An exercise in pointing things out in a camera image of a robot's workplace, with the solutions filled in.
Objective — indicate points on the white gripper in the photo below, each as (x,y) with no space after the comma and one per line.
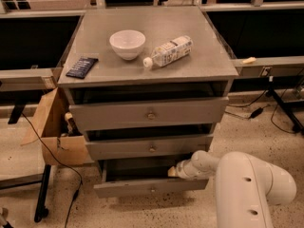
(182,170)

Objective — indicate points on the grey bottom drawer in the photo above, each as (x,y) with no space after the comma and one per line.
(142,176)

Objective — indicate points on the grey drawer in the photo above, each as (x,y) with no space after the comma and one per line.
(142,176)
(148,113)
(148,147)

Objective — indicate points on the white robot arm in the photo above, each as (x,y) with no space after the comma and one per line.
(245,186)

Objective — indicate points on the grey top drawer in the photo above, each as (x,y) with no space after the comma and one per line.
(148,113)

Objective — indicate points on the grey middle drawer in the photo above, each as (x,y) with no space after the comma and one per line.
(148,147)

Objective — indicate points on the grey drawer cabinet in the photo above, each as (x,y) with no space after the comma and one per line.
(207,72)

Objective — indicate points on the clear plastic bottle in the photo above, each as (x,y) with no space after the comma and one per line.
(169,52)

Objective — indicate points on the brown cardboard box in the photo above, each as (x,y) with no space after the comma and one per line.
(47,127)

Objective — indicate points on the black stand leg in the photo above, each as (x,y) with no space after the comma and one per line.
(298,126)

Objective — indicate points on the white ceramic bowl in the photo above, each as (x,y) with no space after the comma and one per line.
(128,44)

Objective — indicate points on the black table leg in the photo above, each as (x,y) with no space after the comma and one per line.
(41,211)

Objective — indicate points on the dark blue snack packet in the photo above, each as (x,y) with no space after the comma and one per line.
(82,67)

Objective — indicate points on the small cream foam piece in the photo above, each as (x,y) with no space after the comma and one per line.
(249,60)

